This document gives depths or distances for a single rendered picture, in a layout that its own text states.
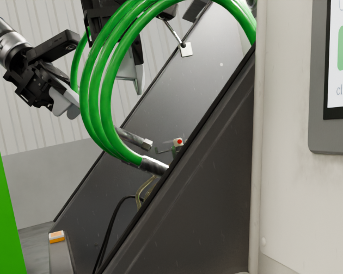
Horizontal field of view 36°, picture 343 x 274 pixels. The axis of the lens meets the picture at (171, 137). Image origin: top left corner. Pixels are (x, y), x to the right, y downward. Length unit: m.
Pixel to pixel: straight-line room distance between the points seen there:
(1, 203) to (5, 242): 0.29
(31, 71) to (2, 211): 3.11
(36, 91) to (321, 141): 0.73
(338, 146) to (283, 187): 0.11
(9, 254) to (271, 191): 3.73
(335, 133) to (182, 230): 0.22
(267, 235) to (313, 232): 0.09
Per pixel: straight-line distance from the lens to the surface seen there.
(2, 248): 4.18
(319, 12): 0.46
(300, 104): 0.49
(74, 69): 1.04
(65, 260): 0.95
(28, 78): 1.08
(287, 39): 0.52
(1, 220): 4.15
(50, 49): 1.07
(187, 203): 0.57
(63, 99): 1.03
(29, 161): 7.32
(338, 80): 0.42
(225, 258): 0.60
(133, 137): 1.01
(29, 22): 7.52
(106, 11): 0.89
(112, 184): 1.22
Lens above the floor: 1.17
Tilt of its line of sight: 3 degrees down
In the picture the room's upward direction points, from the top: 11 degrees counter-clockwise
